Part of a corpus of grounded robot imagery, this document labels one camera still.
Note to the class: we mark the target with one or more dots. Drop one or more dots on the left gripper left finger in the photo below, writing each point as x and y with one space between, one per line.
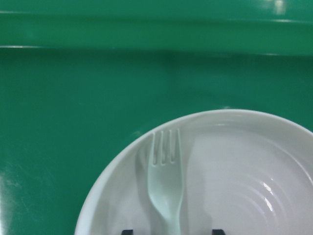
127 232

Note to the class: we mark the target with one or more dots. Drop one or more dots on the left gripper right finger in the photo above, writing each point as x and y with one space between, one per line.
217 232

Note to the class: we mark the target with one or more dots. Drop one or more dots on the pale green plastic fork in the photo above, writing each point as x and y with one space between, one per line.
165 181

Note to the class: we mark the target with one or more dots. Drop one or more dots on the white round plate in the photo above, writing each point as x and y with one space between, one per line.
245 172

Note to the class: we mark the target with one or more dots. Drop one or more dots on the green plastic tray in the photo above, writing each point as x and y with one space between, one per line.
82 79

